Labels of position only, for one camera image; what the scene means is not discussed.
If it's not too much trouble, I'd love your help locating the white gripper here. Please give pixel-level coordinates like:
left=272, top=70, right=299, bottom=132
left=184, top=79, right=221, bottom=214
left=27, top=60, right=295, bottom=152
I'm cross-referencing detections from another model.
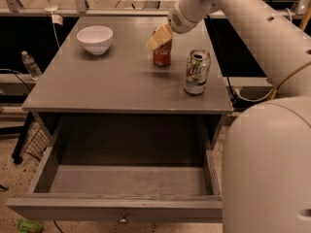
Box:
left=146, top=0, right=218, bottom=50

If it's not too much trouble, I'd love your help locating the red coke can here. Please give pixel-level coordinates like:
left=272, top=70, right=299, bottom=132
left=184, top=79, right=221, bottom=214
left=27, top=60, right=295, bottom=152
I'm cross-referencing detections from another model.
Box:
left=153, top=39, right=172, bottom=66

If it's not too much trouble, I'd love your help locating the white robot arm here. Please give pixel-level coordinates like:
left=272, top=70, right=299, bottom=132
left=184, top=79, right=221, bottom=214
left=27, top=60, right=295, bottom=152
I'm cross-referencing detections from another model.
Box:
left=168, top=0, right=311, bottom=233

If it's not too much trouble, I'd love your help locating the white green 7up can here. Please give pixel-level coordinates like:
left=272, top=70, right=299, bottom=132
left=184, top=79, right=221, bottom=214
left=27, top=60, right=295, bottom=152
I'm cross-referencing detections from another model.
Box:
left=184, top=49, right=211, bottom=95

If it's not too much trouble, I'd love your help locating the open grey top drawer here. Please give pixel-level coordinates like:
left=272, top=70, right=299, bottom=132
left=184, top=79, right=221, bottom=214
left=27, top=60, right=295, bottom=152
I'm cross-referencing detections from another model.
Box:
left=6, top=114, right=225, bottom=224

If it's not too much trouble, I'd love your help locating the metal drawer knob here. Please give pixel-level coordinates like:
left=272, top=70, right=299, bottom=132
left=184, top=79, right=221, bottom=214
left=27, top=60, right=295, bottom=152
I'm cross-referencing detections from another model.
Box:
left=119, top=214, right=129, bottom=224

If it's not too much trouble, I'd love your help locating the white ceramic bowl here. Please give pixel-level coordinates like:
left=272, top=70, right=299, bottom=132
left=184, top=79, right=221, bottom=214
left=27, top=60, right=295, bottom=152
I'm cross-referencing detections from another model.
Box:
left=77, top=25, right=114, bottom=55

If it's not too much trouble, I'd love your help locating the grey cabinet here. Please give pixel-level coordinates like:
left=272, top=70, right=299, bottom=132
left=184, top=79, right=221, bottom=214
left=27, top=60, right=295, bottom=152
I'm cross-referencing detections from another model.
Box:
left=22, top=17, right=232, bottom=151

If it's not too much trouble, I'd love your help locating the clear plastic water bottle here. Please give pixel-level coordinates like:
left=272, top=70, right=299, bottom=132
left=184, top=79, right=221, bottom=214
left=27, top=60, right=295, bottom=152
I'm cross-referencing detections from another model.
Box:
left=21, top=50, right=42, bottom=81

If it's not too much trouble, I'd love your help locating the green crumpled bag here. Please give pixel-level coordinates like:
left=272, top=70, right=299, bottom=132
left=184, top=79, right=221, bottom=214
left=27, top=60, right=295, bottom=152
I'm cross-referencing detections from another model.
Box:
left=17, top=219, right=44, bottom=233

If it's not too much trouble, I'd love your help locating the black power cable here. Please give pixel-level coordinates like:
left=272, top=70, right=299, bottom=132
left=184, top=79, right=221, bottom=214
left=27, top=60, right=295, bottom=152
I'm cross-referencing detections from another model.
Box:
left=207, top=15, right=239, bottom=104

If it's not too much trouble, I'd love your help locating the white cable with tag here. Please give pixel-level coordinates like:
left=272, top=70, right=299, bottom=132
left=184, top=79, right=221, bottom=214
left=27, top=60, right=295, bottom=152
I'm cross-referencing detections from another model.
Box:
left=38, top=0, right=65, bottom=49

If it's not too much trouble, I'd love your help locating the metal railing frame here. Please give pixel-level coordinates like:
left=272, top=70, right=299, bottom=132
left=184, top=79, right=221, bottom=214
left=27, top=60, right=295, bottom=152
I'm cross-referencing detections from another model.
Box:
left=0, top=0, right=311, bottom=20

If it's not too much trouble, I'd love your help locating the wire mesh basket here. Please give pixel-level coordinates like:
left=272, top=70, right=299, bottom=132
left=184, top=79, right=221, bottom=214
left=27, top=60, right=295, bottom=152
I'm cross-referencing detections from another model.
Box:
left=25, top=128, right=50, bottom=160

